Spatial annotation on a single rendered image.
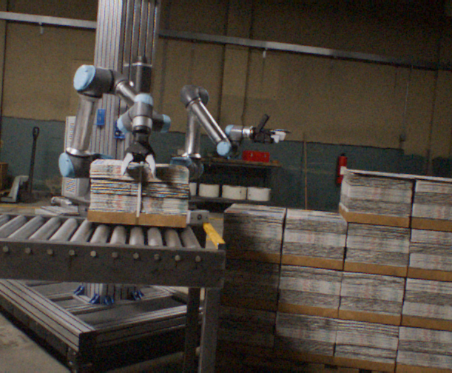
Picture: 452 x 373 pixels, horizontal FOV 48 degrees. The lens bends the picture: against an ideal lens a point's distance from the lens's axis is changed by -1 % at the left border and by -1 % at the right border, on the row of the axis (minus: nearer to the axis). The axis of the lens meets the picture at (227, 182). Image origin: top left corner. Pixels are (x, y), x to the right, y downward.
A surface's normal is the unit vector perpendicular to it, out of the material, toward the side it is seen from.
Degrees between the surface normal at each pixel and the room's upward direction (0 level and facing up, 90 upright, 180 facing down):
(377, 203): 90
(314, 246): 90
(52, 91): 90
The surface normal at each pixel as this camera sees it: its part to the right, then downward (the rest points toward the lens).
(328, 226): -0.14, 0.06
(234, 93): 0.16, 0.08
